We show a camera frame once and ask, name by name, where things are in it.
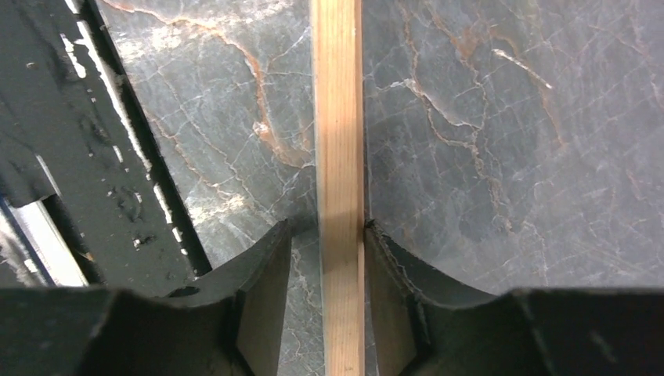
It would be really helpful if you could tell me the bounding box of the light wooden picture frame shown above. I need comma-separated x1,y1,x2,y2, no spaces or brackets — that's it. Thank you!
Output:
310,1,365,375

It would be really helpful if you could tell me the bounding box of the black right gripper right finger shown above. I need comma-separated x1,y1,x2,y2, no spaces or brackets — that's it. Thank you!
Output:
364,221,663,375

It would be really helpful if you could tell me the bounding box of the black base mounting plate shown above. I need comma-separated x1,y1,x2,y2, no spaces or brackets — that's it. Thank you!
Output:
1,1,210,297

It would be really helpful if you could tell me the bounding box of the aluminium rail frame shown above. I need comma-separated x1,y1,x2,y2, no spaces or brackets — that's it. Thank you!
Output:
1,198,88,287

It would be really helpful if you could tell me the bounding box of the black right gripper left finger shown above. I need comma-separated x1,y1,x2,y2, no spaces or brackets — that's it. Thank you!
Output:
1,220,292,375

